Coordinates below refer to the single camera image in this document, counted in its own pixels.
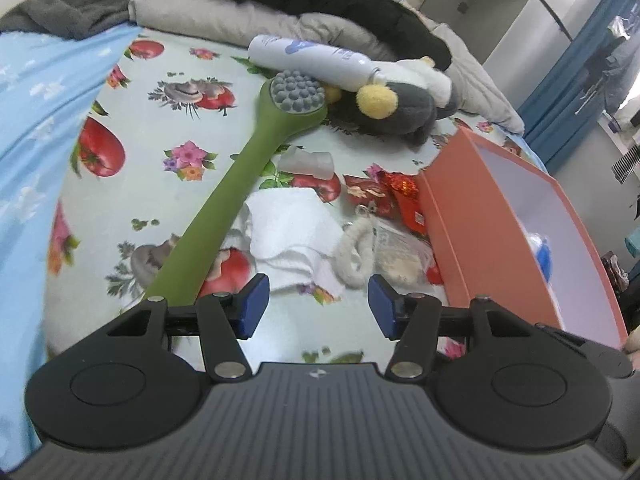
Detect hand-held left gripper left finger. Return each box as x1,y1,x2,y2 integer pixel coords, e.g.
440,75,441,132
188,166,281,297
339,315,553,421
102,274,271,382

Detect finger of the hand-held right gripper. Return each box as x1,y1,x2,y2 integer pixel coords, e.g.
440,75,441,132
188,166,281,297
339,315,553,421
536,323,601,362

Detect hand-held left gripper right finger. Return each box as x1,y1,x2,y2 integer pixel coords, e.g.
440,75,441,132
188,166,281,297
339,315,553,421
367,275,538,381

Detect blue white plastic bag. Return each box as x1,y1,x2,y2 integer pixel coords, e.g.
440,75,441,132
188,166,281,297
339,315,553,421
529,232,554,281

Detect white cloth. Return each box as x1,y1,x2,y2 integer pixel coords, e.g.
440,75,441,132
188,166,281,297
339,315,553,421
220,187,347,297

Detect orange cardboard box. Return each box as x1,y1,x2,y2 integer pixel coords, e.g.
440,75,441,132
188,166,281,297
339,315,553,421
414,126,628,350

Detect clear bag with cream item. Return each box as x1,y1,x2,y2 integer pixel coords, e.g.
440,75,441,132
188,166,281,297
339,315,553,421
372,227,437,285

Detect red bag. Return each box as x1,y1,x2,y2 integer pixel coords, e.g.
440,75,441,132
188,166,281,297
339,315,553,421
599,254,630,295

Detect clear plastic piece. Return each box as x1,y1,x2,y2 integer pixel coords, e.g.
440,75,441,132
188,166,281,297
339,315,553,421
277,146,335,180

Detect fruit print tablecloth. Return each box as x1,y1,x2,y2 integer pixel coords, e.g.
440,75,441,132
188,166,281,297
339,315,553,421
42,27,536,366

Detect striped garment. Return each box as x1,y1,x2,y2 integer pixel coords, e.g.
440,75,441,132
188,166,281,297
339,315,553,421
611,146,640,185

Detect grey penguin plush toy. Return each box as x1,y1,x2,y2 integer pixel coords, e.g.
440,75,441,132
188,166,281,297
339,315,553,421
320,55,461,146

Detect blue curtain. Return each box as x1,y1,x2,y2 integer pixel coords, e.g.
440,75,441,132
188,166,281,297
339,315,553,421
516,0,636,175

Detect white bottle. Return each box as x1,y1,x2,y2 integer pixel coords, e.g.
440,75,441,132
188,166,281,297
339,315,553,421
248,34,388,88

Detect light blue bedsheet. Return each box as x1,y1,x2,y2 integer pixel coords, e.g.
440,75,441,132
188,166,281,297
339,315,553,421
0,25,548,461

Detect hanging grey blue garments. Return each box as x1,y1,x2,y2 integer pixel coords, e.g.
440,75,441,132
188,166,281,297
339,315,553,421
582,14,632,113

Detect grey duvet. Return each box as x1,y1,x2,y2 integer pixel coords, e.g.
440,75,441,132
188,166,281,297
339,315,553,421
127,0,526,136

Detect dark grey blanket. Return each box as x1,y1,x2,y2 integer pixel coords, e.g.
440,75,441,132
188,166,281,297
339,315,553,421
0,0,148,41

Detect fluffy cream loop keychain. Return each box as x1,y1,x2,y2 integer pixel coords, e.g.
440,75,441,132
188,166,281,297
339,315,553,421
334,204,377,288

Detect green long-handled massager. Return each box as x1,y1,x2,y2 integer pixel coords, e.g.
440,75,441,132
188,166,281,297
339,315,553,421
137,69,333,311

